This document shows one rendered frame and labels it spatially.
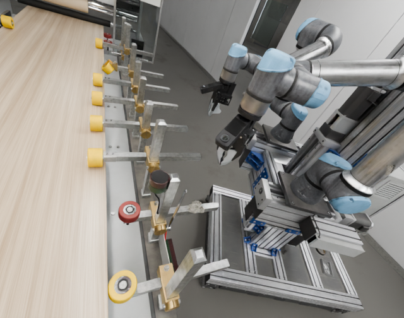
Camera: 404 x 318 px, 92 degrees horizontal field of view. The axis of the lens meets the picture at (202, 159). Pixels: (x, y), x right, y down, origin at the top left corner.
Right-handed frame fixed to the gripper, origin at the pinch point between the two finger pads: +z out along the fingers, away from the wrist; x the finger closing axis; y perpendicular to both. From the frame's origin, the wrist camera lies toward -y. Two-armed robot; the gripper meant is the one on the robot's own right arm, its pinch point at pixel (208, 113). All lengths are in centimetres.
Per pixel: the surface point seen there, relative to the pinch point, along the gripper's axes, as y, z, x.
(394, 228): 250, 77, -17
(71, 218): -51, 22, -54
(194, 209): -5, 26, -44
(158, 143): -26.0, 4.1, -28.1
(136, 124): -36.6, 15.9, -0.4
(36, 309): -51, 22, -79
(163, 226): -20, 25, -54
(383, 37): 203, -72, 128
